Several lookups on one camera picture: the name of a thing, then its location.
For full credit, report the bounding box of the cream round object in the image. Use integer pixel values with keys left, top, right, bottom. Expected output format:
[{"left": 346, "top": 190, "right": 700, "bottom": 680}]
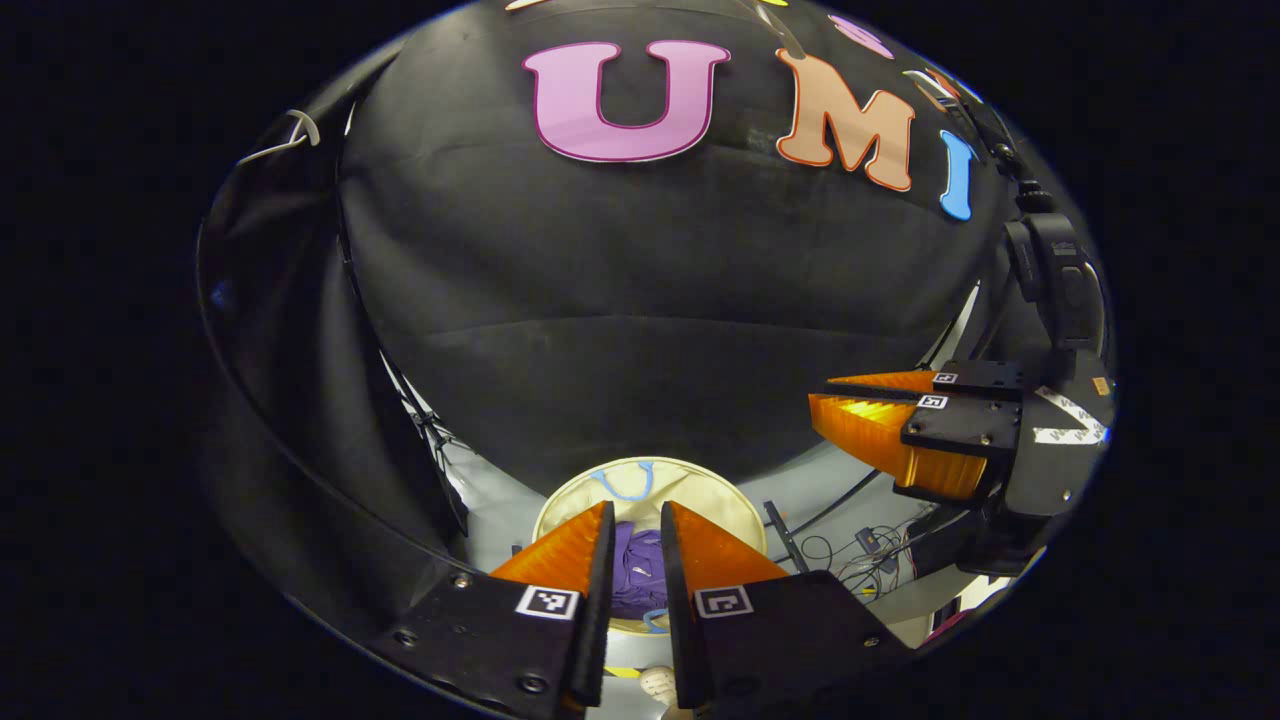
[{"left": 638, "top": 665, "right": 691, "bottom": 719}]

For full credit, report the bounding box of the black backdrop cloth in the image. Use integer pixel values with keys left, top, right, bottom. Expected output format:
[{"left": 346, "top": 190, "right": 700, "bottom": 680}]
[{"left": 197, "top": 0, "right": 1061, "bottom": 641}]

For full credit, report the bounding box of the tangle of black cables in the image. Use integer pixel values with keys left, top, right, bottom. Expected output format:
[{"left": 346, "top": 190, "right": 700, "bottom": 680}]
[{"left": 770, "top": 468, "right": 936, "bottom": 603}]

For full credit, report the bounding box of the purple ribbed shirt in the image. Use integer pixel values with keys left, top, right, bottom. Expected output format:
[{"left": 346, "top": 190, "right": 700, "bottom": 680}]
[{"left": 610, "top": 520, "right": 671, "bottom": 621}]

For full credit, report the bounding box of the white clothes hanger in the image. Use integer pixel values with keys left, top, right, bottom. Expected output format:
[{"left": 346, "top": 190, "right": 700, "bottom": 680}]
[{"left": 238, "top": 108, "right": 321, "bottom": 167}]

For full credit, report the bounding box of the cream laundry hamper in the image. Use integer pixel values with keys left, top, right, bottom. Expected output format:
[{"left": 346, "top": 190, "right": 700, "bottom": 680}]
[{"left": 532, "top": 457, "right": 769, "bottom": 636}]

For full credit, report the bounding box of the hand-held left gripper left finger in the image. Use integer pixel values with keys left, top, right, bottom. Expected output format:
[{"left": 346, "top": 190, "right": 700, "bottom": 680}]
[{"left": 375, "top": 500, "right": 616, "bottom": 720}]

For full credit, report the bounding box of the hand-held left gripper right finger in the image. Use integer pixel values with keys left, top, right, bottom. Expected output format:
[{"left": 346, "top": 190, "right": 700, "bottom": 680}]
[{"left": 660, "top": 500, "right": 913, "bottom": 720}]

